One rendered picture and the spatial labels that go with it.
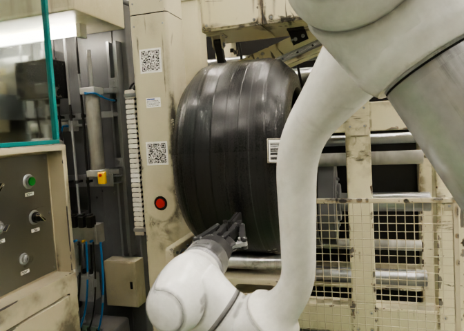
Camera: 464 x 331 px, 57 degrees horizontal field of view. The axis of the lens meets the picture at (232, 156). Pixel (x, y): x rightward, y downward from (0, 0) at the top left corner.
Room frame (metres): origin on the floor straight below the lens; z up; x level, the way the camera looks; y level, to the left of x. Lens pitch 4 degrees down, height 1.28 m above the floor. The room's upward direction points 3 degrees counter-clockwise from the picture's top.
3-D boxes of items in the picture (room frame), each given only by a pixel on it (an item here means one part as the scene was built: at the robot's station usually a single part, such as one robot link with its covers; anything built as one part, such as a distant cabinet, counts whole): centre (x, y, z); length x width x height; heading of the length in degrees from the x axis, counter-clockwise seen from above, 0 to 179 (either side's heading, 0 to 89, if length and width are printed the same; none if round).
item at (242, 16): (1.61, -0.24, 1.71); 0.61 x 0.25 x 0.15; 73
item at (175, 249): (1.41, 0.14, 0.90); 0.40 x 0.03 x 0.10; 163
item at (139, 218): (1.41, 0.31, 1.19); 0.05 x 0.04 x 0.48; 163
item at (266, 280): (1.23, 0.01, 0.84); 0.36 x 0.09 x 0.06; 73
